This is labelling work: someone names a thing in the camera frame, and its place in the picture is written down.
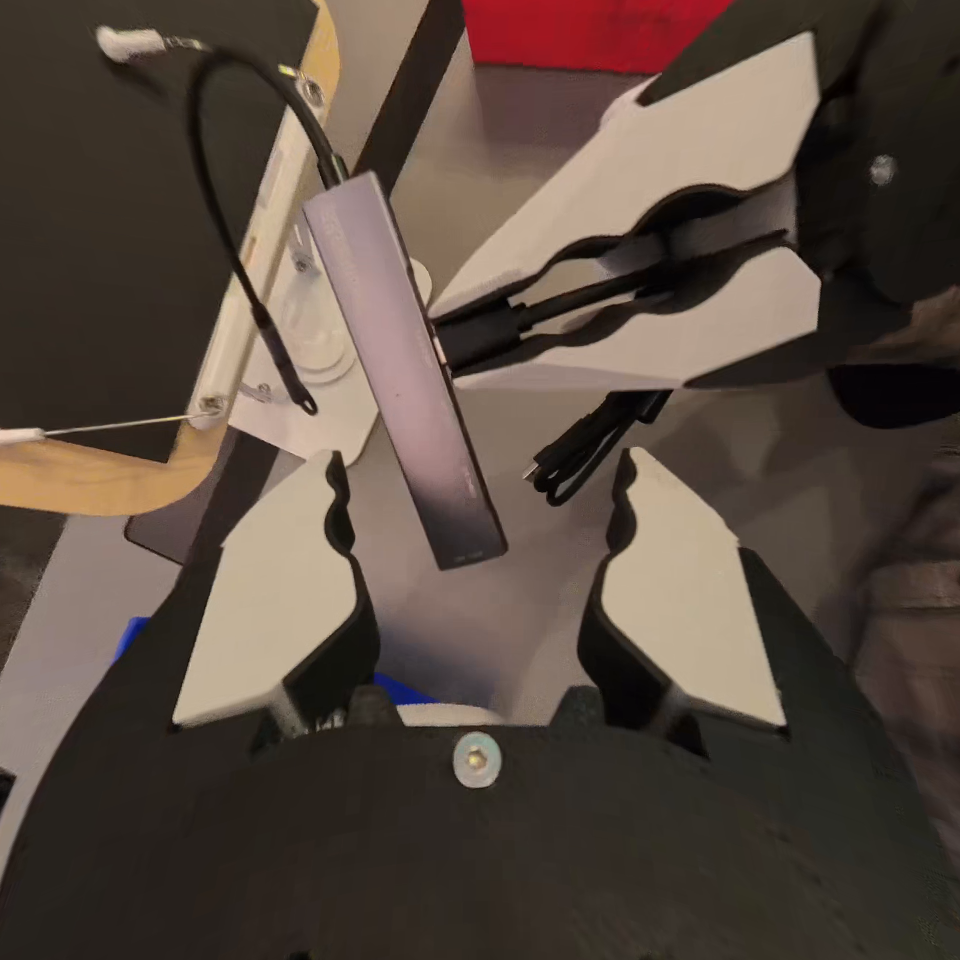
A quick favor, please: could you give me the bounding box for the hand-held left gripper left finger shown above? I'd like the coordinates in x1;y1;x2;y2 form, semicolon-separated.
173;450;379;732

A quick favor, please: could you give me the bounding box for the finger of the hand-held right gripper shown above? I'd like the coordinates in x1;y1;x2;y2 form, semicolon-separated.
450;248;823;394
428;30;823;319

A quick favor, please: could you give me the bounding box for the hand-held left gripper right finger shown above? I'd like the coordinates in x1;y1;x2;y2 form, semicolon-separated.
578;447;786;732

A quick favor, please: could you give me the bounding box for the black cable black plug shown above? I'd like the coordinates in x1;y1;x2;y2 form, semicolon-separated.
432;225;789;507

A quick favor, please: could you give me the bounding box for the grey usb hub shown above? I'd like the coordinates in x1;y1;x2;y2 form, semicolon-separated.
185;45;508;571

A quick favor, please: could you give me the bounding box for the red plastic bin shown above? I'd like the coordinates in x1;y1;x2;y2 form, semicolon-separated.
462;0;739;76

